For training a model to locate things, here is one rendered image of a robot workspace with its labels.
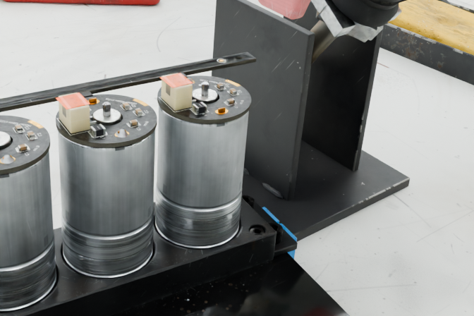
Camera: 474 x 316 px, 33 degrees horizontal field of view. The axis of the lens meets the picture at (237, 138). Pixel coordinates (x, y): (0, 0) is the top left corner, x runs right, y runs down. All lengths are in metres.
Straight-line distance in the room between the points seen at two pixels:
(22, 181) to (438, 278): 0.14
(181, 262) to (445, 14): 0.25
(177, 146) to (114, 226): 0.03
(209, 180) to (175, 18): 0.22
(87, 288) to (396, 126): 0.17
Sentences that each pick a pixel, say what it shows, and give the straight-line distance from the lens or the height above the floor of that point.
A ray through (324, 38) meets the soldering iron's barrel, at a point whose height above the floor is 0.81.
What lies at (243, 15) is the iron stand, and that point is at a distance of 0.27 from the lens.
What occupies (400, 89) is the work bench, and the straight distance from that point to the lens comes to 0.38.
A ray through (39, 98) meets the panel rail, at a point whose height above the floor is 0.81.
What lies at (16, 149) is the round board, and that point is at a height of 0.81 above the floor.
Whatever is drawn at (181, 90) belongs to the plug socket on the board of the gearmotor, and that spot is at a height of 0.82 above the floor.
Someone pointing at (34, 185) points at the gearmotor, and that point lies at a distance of 0.19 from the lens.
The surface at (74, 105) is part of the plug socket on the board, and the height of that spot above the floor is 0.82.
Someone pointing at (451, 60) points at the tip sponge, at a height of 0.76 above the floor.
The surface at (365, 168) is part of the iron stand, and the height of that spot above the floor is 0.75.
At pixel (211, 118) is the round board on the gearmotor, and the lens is 0.20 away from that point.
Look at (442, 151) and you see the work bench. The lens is 0.33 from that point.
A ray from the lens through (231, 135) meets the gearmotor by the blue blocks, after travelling 0.21.
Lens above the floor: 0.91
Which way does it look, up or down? 30 degrees down
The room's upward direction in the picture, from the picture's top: 5 degrees clockwise
